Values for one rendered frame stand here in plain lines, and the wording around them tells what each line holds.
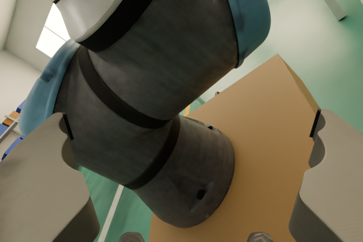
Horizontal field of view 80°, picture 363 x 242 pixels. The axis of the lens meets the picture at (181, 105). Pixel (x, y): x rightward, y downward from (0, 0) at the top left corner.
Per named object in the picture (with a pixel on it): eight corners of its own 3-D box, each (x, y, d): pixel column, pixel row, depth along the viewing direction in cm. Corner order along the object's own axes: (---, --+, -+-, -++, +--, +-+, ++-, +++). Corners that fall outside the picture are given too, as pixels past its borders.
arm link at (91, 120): (122, 134, 36) (40, 85, 30) (180, 82, 31) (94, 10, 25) (104, 203, 26) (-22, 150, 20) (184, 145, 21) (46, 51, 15)
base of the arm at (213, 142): (149, 229, 33) (91, 206, 28) (170, 143, 43) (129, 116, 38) (233, 226, 23) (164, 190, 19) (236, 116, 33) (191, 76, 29)
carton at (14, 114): (7, 132, 518) (0, 128, 512) (18, 121, 543) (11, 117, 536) (10, 126, 493) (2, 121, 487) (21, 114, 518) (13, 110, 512)
